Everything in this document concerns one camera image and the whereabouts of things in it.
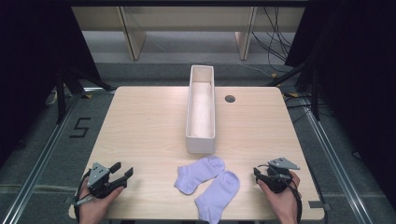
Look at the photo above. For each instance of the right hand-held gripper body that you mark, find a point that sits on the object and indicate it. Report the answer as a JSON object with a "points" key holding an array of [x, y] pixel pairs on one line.
{"points": [[278, 179]]}

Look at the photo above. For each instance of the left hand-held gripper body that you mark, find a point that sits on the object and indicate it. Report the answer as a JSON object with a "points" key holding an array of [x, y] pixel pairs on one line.
{"points": [[99, 180]]}

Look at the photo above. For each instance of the lilac ankle sock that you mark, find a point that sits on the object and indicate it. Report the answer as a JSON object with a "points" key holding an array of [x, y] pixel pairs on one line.
{"points": [[199, 174], [218, 196]]}

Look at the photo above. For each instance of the long white fabric box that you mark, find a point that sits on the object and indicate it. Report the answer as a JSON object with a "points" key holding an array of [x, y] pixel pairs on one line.
{"points": [[201, 112]]}

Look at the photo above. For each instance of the person's right hand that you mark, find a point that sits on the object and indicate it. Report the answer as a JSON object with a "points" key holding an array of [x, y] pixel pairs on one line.
{"points": [[281, 202]]}

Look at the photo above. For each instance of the person's left hand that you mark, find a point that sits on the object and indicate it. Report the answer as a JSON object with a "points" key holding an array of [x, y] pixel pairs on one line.
{"points": [[93, 208]]}

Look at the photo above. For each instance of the grey round table grommet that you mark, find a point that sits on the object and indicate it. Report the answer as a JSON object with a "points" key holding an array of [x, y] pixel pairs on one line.
{"points": [[230, 99]]}

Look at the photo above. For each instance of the black metal stand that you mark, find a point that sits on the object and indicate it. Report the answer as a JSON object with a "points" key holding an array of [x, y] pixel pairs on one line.
{"points": [[62, 93], [314, 93]]}

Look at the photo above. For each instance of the beige wooden desk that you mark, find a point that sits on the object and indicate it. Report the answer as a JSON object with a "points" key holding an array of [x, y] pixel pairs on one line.
{"points": [[186, 18]]}

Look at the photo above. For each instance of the metal floor rail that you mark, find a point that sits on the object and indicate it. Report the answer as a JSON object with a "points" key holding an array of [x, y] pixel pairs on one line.
{"points": [[40, 155], [336, 161]]}

